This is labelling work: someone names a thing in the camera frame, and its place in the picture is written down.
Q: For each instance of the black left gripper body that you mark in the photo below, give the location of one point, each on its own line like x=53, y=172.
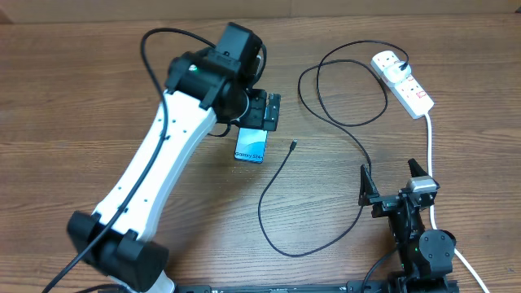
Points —
x=254, y=115

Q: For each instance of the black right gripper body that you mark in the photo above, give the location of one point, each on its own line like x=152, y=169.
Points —
x=385, y=203

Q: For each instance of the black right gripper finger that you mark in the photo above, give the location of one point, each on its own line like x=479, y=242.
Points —
x=368, y=189
x=415, y=169

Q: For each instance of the blue Galaxy smartphone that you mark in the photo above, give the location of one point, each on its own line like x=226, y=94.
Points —
x=250, y=146

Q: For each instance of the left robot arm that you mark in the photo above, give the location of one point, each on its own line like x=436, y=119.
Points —
x=203, y=88

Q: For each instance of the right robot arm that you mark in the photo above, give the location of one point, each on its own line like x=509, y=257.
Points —
x=426, y=255

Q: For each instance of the white charger plug adapter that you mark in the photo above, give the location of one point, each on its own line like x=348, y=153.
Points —
x=396, y=73

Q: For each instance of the white power strip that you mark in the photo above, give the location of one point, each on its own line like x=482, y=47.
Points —
x=409, y=93

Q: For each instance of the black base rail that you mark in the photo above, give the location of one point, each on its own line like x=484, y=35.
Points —
x=317, y=289

